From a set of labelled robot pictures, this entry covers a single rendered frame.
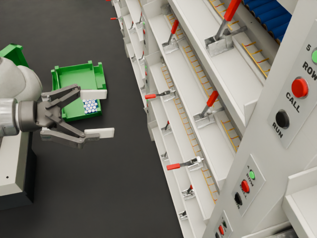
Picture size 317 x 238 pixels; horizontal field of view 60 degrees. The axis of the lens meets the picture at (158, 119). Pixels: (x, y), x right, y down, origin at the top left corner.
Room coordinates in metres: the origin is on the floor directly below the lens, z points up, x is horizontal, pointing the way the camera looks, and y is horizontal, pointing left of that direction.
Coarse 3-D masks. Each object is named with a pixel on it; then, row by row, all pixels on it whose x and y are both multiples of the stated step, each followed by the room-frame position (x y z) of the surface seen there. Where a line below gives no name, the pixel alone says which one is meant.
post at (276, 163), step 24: (312, 0) 0.20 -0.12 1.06; (312, 24) 0.19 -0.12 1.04; (288, 48) 0.21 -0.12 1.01; (288, 72) 0.20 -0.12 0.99; (264, 96) 0.21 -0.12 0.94; (264, 120) 0.20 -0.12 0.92; (312, 120) 0.15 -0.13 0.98; (240, 144) 0.22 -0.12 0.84; (264, 144) 0.18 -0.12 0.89; (312, 144) 0.14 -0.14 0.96; (240, 168) 0.20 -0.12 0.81; (264, 168) 0.17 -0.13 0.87; (288, 168) 0.14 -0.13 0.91; (264, 192) 0.15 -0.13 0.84; (216, 216) 0.20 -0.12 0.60; (240, 216) 0.16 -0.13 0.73; (264, 216) 0.13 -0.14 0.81
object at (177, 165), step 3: (186, 162) 0.38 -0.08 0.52; (189, 162) 0.38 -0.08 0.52; (192, 162) 0.37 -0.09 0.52; (168, 165) 0.37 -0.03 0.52; (171, 165) 0.37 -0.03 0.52; (174, 165) 0.37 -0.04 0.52; (177, 165) 0.37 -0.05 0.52; (180, 165) 0.37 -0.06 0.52; (183, 165) 0.37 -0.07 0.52; (186, 165) 0.37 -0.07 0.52; (168, 168) 0.36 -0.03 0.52; (171, 168) 0.36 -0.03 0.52; (174, 168) 0.36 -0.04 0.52; (177, 168) 0.36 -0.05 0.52
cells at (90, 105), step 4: (84, 100) 1.01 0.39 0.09; (88, 100) 1.01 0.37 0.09; (92, 100) 1.01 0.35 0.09; (96, 100) 1.02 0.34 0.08; (84, 104) 1.01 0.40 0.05; (88, 104) 0.99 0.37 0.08; (92, 104) 0.99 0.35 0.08; (96, 104) 0.99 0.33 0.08; (84, 108) 0.97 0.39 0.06; (88, 108) 0.97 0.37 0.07; (92, 108) 0.97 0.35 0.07; (96, 108) 0.97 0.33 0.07; (84, 112) 0.94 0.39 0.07; (88, 112) 0.95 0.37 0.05; (92, 112) 0.95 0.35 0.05
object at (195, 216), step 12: (156, 108) 0.76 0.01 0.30; (168, 132) 0.63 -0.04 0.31; (168, 144) 0.58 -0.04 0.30; (168, 156) 0.53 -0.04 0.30; (180, 156) 0.52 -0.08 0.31; (180, 168) 0.48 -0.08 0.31; (180, 180) 0.43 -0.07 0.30; (180, 192) 0.39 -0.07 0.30; (192, 192) 0.37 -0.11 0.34; (192, 204) 0.35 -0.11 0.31; (192, 216) 0.31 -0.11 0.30; (192, 228) 0.27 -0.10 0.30; (204, 228) 0.27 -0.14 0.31
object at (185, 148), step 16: (160, 64) 0.80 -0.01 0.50; (160, 80) 0.72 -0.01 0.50; (160, 96) 0.65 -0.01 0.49; (176, 112) 0.57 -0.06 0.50; (176, 128) 0.51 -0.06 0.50; (192, 144) 0.44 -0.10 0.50; (192, 176) 0.35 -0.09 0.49; (208, 176) 0.34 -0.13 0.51; (208, 192) 0.30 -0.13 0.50; (208, 208) 0.26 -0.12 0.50
